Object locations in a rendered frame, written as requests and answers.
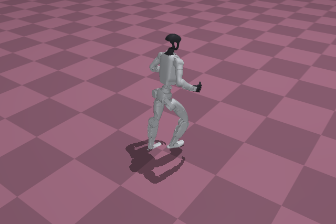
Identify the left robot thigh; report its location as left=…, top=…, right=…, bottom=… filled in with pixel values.
left=149, top=88, right=164, bottom=127

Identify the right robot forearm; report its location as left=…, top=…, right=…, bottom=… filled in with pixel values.
left=181, top=79, right=197, bottom=91

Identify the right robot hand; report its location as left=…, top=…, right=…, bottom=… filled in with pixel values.
left=193, top=82, right=202, bottom=92

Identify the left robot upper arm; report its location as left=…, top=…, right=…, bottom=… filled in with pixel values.
left=150, top=52, right=163, bottom=72

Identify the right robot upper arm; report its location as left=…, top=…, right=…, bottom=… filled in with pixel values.
left=173, top=57, right=184, bottom=87

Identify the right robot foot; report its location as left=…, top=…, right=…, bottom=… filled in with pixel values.
left=167, top=140, right=184, bottom=148

